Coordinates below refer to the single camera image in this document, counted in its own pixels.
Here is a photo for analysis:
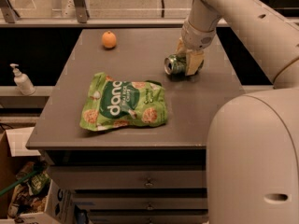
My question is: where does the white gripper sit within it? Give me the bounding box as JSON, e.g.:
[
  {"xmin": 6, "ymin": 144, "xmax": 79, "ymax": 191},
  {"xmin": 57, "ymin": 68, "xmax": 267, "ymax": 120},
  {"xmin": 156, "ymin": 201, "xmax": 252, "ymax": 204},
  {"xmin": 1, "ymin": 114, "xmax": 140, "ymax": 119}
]
[{"xmin": 175, "ymin": 20, "xmax": 216, "ymax": 76}]

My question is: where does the green soda can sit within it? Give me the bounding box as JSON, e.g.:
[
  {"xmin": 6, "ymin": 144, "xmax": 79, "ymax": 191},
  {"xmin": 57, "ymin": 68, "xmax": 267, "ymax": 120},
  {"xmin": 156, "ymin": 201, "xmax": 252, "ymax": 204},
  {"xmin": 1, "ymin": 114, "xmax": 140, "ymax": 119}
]
[{"xmin": 164, "ymin": 54, "xmax": 186, "ymax": 75}]

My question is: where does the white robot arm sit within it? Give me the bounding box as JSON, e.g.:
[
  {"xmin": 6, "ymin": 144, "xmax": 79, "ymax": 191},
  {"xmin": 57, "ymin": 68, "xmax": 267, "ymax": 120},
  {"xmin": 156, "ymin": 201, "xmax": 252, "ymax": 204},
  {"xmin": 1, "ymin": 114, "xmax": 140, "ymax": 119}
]
[{"xmin": 177, "ymin": 0, "xmax": 299, "ymax": 224}]

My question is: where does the orange fruit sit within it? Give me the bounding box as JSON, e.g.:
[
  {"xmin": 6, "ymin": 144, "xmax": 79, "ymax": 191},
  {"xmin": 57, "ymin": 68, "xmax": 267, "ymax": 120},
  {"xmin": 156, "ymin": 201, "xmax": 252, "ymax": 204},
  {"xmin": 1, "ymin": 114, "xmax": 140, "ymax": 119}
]
[{"xmin": 102, "ymin": 31, "xmax": 117, "ymax": 49}]

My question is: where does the green rice chips bag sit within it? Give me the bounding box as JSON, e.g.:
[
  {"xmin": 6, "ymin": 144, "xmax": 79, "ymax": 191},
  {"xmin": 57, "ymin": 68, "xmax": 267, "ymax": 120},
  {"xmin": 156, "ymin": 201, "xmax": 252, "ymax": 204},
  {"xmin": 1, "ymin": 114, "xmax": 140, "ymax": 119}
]
[{"xmin": 79, "ymin": 73, "xmax": 168, "ymax": 132}]

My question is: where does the grey drawer cabinet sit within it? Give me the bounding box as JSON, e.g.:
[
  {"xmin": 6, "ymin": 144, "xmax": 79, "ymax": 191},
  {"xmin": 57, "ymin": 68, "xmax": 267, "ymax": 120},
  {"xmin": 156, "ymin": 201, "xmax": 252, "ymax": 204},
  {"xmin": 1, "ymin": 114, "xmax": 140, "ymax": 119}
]
[{"xmin": 28, "ymin": 29, "xmax": 242, "ymax": 224}]

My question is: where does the white pump dispenser bottle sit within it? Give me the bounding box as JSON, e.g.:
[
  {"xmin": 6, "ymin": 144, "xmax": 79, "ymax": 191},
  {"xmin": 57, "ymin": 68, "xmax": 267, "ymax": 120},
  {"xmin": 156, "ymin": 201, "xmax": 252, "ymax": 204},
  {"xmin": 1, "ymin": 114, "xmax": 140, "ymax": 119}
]
[{"xmin": 10, "ymin": 63, "xmax": 36, "ymax": 95}]

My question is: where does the cardboard box with trash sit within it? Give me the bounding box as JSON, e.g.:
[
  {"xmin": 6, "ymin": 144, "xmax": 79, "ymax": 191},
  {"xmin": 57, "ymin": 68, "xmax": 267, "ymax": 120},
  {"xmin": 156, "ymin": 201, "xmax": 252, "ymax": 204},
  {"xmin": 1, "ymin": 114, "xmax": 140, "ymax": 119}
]
[{"xmin": 0, "ymin": 128, "xmax": 75, "ymax": 224}]

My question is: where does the green stick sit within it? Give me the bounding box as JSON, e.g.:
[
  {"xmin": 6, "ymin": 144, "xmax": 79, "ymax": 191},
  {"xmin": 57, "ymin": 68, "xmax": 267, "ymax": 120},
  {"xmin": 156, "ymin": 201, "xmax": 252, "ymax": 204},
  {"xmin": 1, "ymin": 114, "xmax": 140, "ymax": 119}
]
[{"xmin": 0, "ymin": 170, "xmax": 42, "ymax": 197}]

